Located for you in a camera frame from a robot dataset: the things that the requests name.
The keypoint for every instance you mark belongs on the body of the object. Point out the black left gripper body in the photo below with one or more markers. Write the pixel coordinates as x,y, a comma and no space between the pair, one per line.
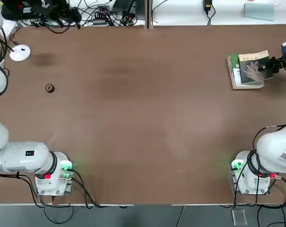
64,13

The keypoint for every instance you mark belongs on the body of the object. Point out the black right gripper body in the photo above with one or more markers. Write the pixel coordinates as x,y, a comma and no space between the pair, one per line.
278,65

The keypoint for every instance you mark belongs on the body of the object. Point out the dark book with hand print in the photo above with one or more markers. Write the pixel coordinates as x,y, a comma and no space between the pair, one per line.
253,71

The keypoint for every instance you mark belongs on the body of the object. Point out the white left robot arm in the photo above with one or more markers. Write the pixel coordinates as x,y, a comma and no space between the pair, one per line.
22,158

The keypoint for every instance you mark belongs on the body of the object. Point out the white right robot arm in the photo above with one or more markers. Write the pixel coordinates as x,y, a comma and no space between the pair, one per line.
272,153

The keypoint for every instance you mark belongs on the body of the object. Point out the green and white book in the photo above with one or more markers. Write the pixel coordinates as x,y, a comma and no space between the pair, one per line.
233,62

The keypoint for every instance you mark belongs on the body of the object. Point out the black usb hub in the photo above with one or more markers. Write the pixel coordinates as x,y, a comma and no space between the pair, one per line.
101,15

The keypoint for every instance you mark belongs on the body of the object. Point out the black power supply unit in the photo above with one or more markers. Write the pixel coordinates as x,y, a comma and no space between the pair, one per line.
122,6
140,9

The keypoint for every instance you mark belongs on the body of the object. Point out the white desk lamp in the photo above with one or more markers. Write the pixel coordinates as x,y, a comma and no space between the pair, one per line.
19,54

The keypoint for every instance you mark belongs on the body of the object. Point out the teal flat sheet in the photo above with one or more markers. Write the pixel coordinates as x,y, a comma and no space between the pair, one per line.
258,11

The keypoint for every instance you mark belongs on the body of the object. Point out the dark tape roll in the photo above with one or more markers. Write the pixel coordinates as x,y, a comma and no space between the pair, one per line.
49,88

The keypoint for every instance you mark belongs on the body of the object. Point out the black power adapter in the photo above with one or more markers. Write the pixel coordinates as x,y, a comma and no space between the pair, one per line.
207,4

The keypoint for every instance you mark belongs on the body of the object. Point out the metal floor plate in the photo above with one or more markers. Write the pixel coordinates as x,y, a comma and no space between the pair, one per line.
239,217

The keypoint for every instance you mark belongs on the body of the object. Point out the aluminium frame post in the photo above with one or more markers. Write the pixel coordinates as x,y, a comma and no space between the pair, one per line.
148,14

